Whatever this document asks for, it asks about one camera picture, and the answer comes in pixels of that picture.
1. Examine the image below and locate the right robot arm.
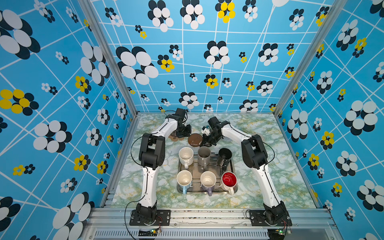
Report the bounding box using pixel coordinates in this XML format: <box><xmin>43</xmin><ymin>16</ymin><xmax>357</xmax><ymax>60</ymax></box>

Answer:
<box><xmin>201</xmin><ymin>117</ymin><xmax>292</xmax><ymax>226</ymax></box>

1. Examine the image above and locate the black mug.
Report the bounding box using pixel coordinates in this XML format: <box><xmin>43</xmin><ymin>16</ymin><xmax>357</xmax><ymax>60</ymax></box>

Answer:
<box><xmin>217</xmin><ymin>148</ymin><xmax>232</xmax><ymax>175</ymax></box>

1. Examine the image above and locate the metal serving tray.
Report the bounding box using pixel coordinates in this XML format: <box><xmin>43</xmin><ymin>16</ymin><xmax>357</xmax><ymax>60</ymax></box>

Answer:
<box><xmin>176</xmin><ymin>153</ymin><xmax>238</xmax><ymax>196</ymax></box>

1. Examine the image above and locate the aluminium front frame rail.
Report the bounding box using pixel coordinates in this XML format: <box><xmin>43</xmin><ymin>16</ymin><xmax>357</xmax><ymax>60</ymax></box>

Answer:
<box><xmin>81</xmin><ymin>208</ymin><xmax>342</xmax><ymax>240</ymax></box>

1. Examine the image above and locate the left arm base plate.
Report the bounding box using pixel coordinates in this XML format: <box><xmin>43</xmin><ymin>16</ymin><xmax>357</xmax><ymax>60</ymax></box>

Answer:
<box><xmin>129</xmin><ymin>210</ymin><xmax>171</xmax><ymax>226</ymax></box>

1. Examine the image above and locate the paw print wooden coaster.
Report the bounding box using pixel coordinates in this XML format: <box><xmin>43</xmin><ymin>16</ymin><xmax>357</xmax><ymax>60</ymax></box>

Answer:
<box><xmin>169</xmin><ymin>135</ymin><xmax>179</xmax><ymax>142</ymax></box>

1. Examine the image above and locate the white mug blue handle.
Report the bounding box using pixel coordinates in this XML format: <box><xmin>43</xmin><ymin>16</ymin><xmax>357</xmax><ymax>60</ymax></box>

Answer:
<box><xmin>177</xmin><ymin>170</ymin><xmax>193</xmax><ymax>195</ymax></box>

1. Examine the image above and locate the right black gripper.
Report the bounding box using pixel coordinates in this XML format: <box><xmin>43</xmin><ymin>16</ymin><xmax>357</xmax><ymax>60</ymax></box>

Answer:
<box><xmin>199</xmin><ymin>132</ymin><xmax>221</xmax><ymax>148</ymax></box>

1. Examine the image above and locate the red interior white mug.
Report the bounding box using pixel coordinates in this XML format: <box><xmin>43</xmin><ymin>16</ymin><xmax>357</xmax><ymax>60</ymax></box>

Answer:
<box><xmin>220</xmin><ymin>172</ymin><xmax>237</xmax><ymax>195</ymax></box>

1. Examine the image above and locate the grey metallic mug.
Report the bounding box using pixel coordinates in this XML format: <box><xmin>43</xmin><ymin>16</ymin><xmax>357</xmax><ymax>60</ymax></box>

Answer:
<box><xmin>198</xmin><ymin>147</ymin><xmax>211</xmax><ymax>171</ymax></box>

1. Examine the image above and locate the white speckled mug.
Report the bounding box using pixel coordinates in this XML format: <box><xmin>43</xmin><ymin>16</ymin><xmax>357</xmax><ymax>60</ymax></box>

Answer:
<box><xmin>179</xmin><ymin>147</ymin><xmax>194</xmax><ymax>170</ymax></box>

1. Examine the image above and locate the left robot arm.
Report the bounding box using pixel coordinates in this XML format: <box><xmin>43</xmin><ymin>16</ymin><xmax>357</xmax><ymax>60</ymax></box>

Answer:
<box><xmin>136</xmin><ymin>108</ymin><xmax>192</xmax><ymax>224</ymax></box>

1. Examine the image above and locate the round brown coaster front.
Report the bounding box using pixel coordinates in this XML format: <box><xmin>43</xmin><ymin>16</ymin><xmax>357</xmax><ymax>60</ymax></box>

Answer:
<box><xmin>188</xmin><ymin>133</ymin><xmax>203</xmax><ymax>147</ymax></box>

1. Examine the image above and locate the white mug purple handle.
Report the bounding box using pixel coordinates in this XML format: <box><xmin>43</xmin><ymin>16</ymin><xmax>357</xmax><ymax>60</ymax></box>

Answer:
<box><xmin>200</xmin><ymin>171</ymin><xmax>217</xmax><ymax>197</ymax></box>

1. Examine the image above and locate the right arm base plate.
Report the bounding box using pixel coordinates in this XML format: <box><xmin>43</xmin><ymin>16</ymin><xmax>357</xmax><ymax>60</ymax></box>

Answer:
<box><xmin>245</xmin><ymin>210</ymin><xmax>293</xmax><ymax>227</ymax></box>

